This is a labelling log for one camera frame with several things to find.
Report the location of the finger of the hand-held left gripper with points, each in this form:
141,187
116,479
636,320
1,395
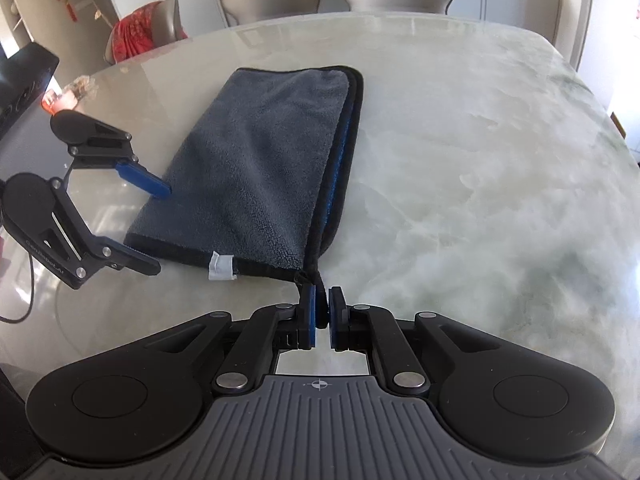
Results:
147,182
135,260

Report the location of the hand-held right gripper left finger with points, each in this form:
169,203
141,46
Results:
312,320

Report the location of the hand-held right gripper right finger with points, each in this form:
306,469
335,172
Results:
334,320

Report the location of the blue and grey towel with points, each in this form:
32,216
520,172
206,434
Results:
250,160

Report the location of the white shelf unit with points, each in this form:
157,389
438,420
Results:
15,15

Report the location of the dried branch decoration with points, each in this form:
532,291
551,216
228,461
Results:
100,12

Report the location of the red patterned cloth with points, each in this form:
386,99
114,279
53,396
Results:
135,35

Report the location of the beige chair with draped cloth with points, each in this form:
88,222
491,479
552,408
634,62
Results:
170,22

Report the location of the cardboard box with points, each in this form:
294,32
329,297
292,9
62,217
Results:
618,124

